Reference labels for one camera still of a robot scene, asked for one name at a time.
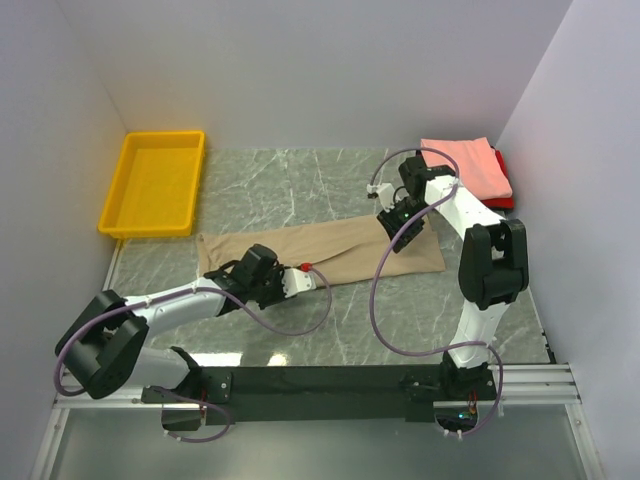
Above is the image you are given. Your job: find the aluminium rail frame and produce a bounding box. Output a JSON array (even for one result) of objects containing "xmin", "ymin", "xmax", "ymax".
[{"xmin": 29, "ymin": 239, "xmax": 609, "ymax": 480}]

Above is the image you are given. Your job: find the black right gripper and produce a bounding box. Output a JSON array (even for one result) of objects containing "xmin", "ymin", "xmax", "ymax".
[{"xmin": 378, "ymin": 198, "xmax": 432, "ymax": 254}]

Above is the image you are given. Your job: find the beige t-shirt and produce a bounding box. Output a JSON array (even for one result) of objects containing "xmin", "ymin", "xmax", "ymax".
[{"xmin": 196, "ymin": 215, "xmax": 446, "ymax": 286}]

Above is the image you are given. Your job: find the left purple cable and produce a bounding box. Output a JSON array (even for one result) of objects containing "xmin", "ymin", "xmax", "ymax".
[{"xmin": 53, "ymin": 264, "xmax": 334, "ymax": 444}]

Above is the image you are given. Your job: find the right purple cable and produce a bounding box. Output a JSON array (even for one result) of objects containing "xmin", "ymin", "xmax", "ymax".
[{"xmin": 368, "ymin": 147, "xmax": 503, "ymax": 439}]

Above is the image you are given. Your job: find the folded pink t-shirt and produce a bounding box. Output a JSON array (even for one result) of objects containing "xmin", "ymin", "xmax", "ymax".
[{"xmin": 421, "ymin": 137, "xmax": 501, "ymax": 200}]

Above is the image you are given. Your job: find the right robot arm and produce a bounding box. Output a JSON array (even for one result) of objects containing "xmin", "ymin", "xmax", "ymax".
[{"xmin": 366, "ymin": 147, "xmax": 529, "ymax": 399}]

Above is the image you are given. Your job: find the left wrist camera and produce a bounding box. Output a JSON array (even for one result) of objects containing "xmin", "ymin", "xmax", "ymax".
[{"xmin": 282, "ymin": 265, "xmax": 317, "ymax": 298}]

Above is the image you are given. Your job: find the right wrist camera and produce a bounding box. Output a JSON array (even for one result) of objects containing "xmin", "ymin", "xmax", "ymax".
[{"xmin": 366, "ymin": 183, "xmax": 395, "ymax": 211}]

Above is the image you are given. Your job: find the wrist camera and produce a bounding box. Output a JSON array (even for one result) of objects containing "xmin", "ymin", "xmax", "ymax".
[
  {"xmin": 282, "ymin": 265, "xmax": 317, "ymax": 298},
  {"xmin": 366, "ymin": 183, "xmax": 395, "ymax": 211}
]

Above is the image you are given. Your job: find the folded red t-shirt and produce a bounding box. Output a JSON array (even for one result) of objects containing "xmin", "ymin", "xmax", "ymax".
[{"xmin": 482, "ymin": 148, "xmax": 515, "ymax": 213}]

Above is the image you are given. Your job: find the yellow plastic bin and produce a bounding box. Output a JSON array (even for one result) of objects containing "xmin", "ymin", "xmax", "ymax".
[{"xmin": 98, "ymin": 131, "xmax": 206, "ymax": 239}]

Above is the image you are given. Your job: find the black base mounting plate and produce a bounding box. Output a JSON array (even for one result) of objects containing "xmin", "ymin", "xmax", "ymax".
[{"xmin": 139, "ymin": 364, "xmax": 504, "ymax": 426}]

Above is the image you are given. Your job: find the purple cable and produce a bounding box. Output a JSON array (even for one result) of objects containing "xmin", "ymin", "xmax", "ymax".
[
  {"xmin": 53, "ymin": 264, "xmax": 334, "ymax": 444},
  {"xmin": 368, "ymin": 147, "xmax": 503, "ymax": 439}
]

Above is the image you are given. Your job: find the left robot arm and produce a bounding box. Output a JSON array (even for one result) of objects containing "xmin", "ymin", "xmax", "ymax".
[{"xmin": 54, "ymin": 244, "xmax": 288, "ymax": 399}]

